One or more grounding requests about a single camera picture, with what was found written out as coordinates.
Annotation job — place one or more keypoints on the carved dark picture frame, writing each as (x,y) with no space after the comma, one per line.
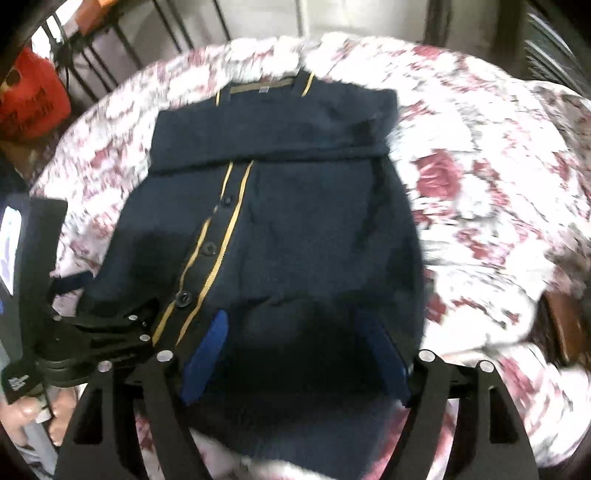
(554,50)

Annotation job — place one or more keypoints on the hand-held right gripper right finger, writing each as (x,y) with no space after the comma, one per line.
(383,355)

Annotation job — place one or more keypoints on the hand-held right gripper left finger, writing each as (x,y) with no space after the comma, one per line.
(207,355)

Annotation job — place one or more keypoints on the red plush pillow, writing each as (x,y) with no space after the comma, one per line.
(32,101)

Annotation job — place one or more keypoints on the navy cardigan with yellow trim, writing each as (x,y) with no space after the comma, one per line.
(300,230)

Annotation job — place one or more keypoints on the orange box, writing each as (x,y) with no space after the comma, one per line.
(94,16)

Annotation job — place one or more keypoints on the black metal rack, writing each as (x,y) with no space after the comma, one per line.
(115,37)

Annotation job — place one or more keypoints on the person's left hand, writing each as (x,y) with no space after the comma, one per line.
(21,417)

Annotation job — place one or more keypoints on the brown wooden object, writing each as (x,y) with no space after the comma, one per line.
(565,327)

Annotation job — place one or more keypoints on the floral blanket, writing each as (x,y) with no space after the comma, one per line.
(485,138)

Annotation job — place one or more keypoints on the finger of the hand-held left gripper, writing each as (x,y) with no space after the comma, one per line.
(115,348)
(115,321)

